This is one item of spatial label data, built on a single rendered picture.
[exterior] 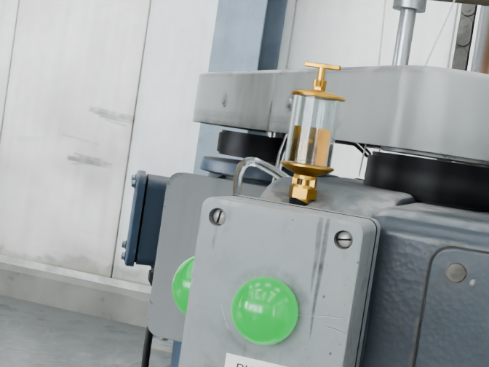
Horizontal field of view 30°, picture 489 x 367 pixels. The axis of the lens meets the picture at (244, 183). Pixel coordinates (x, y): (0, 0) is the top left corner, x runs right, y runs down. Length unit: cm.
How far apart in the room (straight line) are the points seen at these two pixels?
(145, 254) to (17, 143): 570
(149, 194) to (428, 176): 41
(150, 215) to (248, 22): 461
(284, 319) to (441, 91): 21
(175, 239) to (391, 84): 38
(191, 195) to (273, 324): 50
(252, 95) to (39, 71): 578
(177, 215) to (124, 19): 543
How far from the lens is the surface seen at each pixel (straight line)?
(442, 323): 44
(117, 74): 626
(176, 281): 43
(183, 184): 88
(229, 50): 549
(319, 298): 40
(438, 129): 55
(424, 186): 55
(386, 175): 56
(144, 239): 91
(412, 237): 44
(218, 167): 91
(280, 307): 39
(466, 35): 100
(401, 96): 57
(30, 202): 654
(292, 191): 48
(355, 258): 39
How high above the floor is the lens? 136
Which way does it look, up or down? 3 degrees down
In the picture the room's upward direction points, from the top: 9 degrees clockwise
